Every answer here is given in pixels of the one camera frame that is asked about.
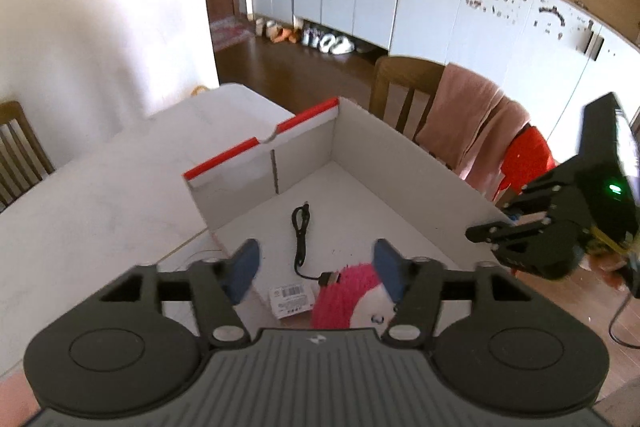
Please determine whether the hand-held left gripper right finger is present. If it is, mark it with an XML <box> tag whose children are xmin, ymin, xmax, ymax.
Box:
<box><xmin>374</xmin><ymin>238</ymin><xmax>533</xmax><ymax>350</ymax></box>

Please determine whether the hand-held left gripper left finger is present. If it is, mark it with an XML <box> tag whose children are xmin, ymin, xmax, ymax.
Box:
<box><xmin>100</xmin><ymin>238</ymin><xmax>262</xmax><ymax>348</ymax></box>

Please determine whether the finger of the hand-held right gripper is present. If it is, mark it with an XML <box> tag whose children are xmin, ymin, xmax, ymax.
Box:
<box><xmin>501</xmin><ymin>181</ymin><xmax>566</xmax><ymax>220</ymax></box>
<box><xmin>466</xmin><ymin>217</ymin><xmax>576</xmax><ymax>250</ymax></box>

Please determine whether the pink plush toy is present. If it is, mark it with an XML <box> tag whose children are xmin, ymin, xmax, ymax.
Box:
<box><xmin>311</xmin><ymin>263</ymin><xmax>401</xmax><ymax>330</ymax></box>

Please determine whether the white cardboard box red rim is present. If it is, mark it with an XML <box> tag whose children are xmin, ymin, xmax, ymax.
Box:
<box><xmin>182</xmin><ymin>96</ymin><xmax>516</xmax><ymax>323</ymax></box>

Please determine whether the person's right hand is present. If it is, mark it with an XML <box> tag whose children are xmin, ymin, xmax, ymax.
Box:
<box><xmin>582</xmin><ymin>252</ymin><xmax>633</xmax><ymax>293</ymax></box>

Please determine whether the red plastic stool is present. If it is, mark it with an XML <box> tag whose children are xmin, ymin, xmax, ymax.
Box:
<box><xmin>492</xmin><ymin>126</ymin><xmax>557</xmax><ymax>208</ymax></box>

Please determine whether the white labelled packet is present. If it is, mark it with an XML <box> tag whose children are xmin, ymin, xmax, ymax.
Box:
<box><xmin>269</xmin><ymin>283</ymin><xmax>317</xmax><ymax>320</ymax></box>

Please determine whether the pink scarf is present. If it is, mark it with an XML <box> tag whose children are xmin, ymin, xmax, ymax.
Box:
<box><xmin>415</xmin><ymin>63</ymin><xmax>531</xmax><ymax>202</ymax></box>

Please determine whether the white stickered cabinet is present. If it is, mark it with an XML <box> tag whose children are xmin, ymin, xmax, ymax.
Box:
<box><xmin>390</xmin><ymin>0</ymin><xmax>640</xmax><ymax>150</ymax></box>

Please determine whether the patterned rug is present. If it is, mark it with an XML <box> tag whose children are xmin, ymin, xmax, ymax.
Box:
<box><xmin>210</xmin><ymin>18</ymin><xmax>256</xmax><ymax>48</ymax></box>

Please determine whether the row of shoes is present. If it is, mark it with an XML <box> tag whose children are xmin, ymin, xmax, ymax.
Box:
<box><xmin>255</xmin><ymin>17</ymin><xmax>360</xmax><ymax>56</ymax></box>

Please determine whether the low white cabinet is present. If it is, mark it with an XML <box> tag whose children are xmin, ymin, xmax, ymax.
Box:
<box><xmin>251</xmin><ymin>0</ymin><xmax>294</xmax><ymax>25</ymax></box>

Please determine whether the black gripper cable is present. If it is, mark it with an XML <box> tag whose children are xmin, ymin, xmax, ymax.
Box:
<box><xmin>607</xmin><ymin>289</ymin><xmax>640</xmax><ymax>349</ymax></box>

